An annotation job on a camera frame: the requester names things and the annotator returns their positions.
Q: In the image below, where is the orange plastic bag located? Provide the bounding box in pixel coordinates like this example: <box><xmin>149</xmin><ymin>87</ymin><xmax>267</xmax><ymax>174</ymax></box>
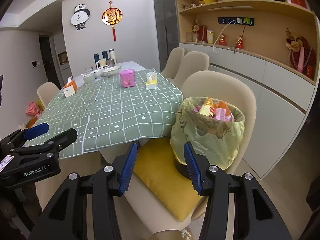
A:
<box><xmin>213</xmin><ymin>100</ymin><xmax>231</xmax><ymax>115</ymax></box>

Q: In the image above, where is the trash bin with yellow bag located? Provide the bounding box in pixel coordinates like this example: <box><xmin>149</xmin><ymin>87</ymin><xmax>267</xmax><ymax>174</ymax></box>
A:
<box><xmin>170</xmin><ymin>96</ymin><xmax>245</xmax><ymax>179</ymax></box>

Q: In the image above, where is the beige chair far left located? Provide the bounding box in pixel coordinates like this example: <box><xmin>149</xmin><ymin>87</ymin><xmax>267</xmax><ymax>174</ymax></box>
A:
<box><xmin>37</xmin><ymin>82</ymin><xmax>60</xmax><ymax>108</ymax></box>

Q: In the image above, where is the beige chair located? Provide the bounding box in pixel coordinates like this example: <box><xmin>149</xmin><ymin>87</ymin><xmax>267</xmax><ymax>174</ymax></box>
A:
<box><xmin>173</xmin><ymin>51</ymin><xmax>209</xmax><ymax>88</ymax></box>
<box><xmin>100</xmin><ymin>70</ymin><xmax>258</xmax><ymax>234</ymax></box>
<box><xmin>37</xmin><ymin>82</ymin><xmax>60</xmax><ymax>108</ymax></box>
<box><xmin>161</xmin><ymin>47</ymin><xmax>185</xmax><ymax>79</ymax></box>

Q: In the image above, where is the orange white tissue box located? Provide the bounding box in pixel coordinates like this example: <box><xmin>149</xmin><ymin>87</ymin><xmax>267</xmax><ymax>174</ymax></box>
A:
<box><xmin>63</xmin><ymin>76</ymin><xmax>78</xmax><ymax>98</ymax></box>

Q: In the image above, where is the green checked tablecloth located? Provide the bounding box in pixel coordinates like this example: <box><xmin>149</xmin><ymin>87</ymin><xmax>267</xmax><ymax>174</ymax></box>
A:
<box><xmin>25</xmin><ymin>69</ymin><xmax>183</xmax><ymax>159</ymax></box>

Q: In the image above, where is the white ceramic bowl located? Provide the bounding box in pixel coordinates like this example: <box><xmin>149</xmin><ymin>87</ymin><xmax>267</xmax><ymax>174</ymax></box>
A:
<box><xmin>102</xmin><ymin>66</ymin><xmax>122</xmax><ymax>77</ymax></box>

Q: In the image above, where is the pink tin box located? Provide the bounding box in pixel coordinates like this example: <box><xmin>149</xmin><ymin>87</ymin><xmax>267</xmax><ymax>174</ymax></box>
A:
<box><xmin>120</xmin><ymin>69</ymin><xmax>136</xmax><ymax>88</ymax></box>

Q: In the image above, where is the near beige chair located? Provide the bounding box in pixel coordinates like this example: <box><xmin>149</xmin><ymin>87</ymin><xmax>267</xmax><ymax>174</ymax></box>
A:
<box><xmin>100</xmin><ymin>70</ymin><xmax>258</xmax><ymax>234</ymax></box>

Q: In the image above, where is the dark teal bottle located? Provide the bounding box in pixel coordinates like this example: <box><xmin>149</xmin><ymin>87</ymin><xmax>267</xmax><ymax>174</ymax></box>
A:
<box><xmin>101</xmin><ymin>51</ymin><xmax>108</xmax><ymax>60</ymax></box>

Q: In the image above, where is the yellow seat cushion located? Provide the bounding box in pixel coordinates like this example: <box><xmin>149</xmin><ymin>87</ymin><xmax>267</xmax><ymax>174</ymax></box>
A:
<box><xmin>134</xmin><ymin>137</ymin><xmax>201</xmax><ymax>222</ymax></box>

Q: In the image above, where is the white thermos bottle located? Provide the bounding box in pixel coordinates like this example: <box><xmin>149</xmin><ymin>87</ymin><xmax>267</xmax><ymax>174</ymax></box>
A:
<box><xmin>109</xmin><ymin>49</ymin><xmax>117</xmax><ymax>64</ymax></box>

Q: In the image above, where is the white yellow toy holder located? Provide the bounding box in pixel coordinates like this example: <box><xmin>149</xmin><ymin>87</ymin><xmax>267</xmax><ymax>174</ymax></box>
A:
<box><xmin>145</xmin><ymin>71</ymin><xmax>157</xmax><ymax>90</ymax></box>

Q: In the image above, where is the white low cabinet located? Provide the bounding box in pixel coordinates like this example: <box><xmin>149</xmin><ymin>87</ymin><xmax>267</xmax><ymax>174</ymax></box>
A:
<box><xmin>180</xmin><ymin>43</ymin><xmax>319</xmax><ymax>179</ymax></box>

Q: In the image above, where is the red chinese knot ornament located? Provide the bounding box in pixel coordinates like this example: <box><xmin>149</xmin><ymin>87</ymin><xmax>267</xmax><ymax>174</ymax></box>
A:
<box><xmin>101</xmin><ymin>1</ymin><xmax>123</xmax><ymax>42</ymax></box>

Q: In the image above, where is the middle beige chair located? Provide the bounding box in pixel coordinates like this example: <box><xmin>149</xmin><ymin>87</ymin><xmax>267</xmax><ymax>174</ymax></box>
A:
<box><xmin>173</xmin><ymin>51</ymin><xmax>209</xmax><ymax>88</ymax></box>

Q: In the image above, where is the flower bouquet decoration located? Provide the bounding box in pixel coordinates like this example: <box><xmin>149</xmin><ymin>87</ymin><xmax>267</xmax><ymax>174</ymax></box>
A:
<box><xmin>286</xmin><ymin>28</ymin><xmax>317</xmax><ymax>79</ymax></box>

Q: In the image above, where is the right red figurine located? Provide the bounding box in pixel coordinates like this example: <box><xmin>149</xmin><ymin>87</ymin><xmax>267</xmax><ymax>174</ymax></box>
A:
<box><xmin>235</xmin><ymin>35</ymin><xmax>244</xmax><ymax>49</ymax></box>

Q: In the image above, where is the red figurine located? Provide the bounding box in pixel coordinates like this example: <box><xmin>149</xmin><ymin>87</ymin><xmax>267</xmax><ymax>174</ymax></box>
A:
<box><xmin>235</xmin><ymin>35</ymin><xmax>244</xmax><ymax>49</ymax></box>
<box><xmin>218</xmin><ymin>33</ymin><xmax>227</xmax><ymax>46</ymax></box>

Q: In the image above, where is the dark red gift bag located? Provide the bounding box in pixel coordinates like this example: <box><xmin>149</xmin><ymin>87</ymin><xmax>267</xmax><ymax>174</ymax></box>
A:
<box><xmin>197</xmin><ymin>25</ymin><xmax>207</xmax><ymax>43</ymax></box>

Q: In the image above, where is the left red figurine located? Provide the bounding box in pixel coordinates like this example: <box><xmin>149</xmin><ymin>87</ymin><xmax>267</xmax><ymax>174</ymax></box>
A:
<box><xmin>218</xmin><ymin>33</ymin><xmax>227</xmax><ymax>46</ymax></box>

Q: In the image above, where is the cream lidded cup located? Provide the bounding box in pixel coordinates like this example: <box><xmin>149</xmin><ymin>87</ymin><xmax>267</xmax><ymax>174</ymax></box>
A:
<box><xmin>207</xmin><ymin>30</ymin><xmax>214</xmax><ymax>44</ymax></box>

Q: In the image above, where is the black power strip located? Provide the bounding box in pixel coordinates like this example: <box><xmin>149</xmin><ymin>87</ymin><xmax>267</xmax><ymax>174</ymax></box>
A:
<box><xmin>217</xmin><ymin>17</ymin><xmax>254</xmax><ymax>27</ymax></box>

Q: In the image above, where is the panda wall clock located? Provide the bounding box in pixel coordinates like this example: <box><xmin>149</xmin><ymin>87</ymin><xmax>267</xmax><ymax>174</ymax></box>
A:
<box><xmin>71</xmin><ymin>3</ymin><xmax>91</xmax><ymax>31</ymax></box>

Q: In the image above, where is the white charging cable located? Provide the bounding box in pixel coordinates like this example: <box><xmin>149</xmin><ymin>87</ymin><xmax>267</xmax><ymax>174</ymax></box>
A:
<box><xmin>213</xmin><ymin>18</ymin><xmax>241</xmax><ymax>54</ymax></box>

